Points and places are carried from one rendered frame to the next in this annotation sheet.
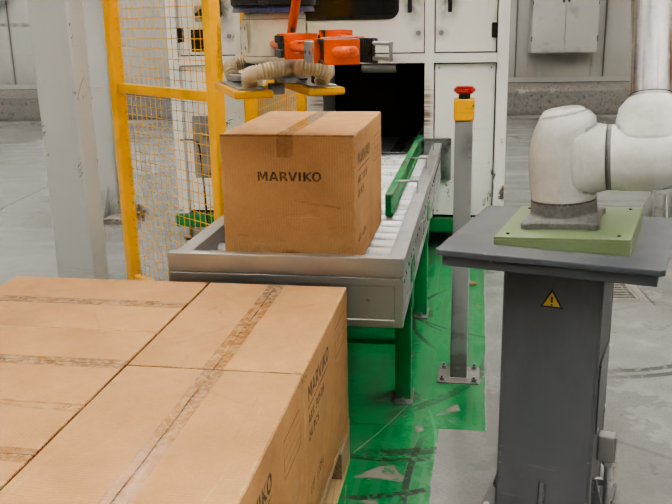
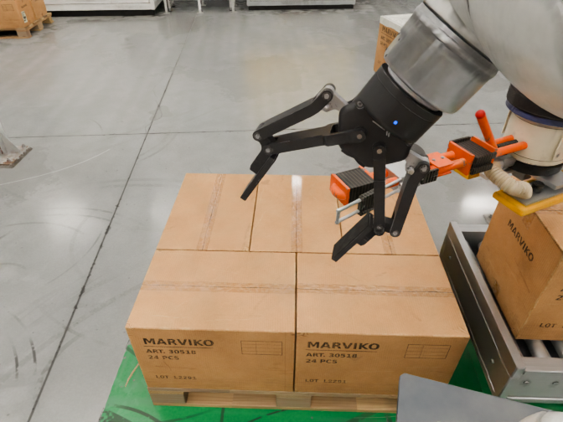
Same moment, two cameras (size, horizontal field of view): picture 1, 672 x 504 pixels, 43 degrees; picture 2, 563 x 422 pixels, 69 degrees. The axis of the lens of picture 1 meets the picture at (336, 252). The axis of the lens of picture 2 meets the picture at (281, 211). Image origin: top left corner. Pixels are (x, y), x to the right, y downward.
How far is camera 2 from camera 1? 174 cm
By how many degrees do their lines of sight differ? 74
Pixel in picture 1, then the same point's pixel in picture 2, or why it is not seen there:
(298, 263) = (479, 295)
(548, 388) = not seen: outside the picture
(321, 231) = (513, 293)
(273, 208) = (504, 249)
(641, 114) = not seen: outside the picture
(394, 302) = (499, 383)
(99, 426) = (227, 262)
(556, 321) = not seen: outside the picture
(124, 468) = (188, 281)
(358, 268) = (497, 337)
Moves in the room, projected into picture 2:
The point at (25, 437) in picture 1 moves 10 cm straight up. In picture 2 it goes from (217, 242) to (214, 224)
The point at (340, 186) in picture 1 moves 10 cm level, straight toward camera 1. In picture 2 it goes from (537, 279) to (507, 282)
